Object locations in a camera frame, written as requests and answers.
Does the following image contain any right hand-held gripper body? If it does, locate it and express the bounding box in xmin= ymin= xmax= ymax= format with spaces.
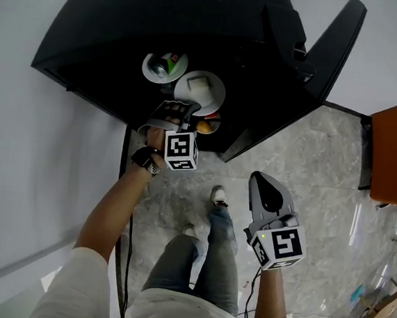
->
xmin=239 ymin=170 xmax=315 ymax=274

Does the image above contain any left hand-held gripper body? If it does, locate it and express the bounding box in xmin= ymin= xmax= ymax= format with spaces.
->
xmin=133 ymin=97 xmax=204 ymax=173

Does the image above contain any white plate item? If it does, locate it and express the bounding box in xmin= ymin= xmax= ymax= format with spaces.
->
xmin=172 ymin=67 xmax=229 ymax=118

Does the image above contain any person's left forearm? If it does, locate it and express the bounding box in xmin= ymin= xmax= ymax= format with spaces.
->
xmin=72 ymin=156 xmax=157 ymax=268

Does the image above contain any person's right forearm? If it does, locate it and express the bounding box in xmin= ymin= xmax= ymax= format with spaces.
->
xmin=254 ymin=265 xmax=293 ymax=318

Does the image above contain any person's left hand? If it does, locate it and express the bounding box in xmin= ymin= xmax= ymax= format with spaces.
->
xmin=144 ymin=113 xmax=182 ymax=161

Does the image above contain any orange fruit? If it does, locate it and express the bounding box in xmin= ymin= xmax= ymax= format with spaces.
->
xmin=195 ymin=119 xmax=213 ymax=136

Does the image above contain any clear glass dish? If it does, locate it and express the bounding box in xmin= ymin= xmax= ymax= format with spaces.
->
xmin=193 ymin=109 xmax=222 ymax=137

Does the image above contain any white square block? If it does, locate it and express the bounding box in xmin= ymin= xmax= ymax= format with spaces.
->
xmin=186 ymin=74 xmax=215 ymax=96

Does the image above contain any black wrist band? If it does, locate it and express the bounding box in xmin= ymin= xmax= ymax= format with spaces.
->
xmin=129 ymin=144 xmax=165 ymax=178

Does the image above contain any white shoe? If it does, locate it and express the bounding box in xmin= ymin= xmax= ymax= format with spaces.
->
xmin=181 ymin=223 xmax=201 ymax=240
xmin=209 ymin=184 xmax=232 ymax=209

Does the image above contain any green drink can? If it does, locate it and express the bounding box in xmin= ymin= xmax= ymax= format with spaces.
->
xmin=149 ymin=50 xmax=181 ymax=79

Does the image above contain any white plate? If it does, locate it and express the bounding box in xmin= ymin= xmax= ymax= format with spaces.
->
xmin=140 ymin=49 xmax=190 ymax=86

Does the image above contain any person's right leg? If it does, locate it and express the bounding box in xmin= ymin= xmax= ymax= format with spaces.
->
xmin=190 ymin=203 xmax=250 ymax=317

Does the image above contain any person's leg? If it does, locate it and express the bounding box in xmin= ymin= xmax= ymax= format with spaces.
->
xmin=140 ymin=230 xmax=203 ymax=297
xmin=190 ymin=203 xmax=250 ymax=317

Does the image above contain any black cabinet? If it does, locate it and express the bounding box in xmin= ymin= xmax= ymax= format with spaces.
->
xmin=24 ymin=0 xmax=335 ymax=164

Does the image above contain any person's left leg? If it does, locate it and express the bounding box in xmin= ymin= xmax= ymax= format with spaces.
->
xmin=140 ymin=230 xmax=203 ymax=297

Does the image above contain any orange chair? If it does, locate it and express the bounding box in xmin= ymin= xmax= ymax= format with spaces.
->
xmin=356 ymin=100 xmax=397 ymax=206

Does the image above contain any white shirt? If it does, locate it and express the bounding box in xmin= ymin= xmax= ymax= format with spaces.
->
xmin=29 ymin=242 xmax=311 ymax=318

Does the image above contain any black cable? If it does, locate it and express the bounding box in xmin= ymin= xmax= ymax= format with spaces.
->
xmin=238 ymin=266 xmax=263 ymax=318
xmin=117 ymin=213 xmax=137 ymax=318

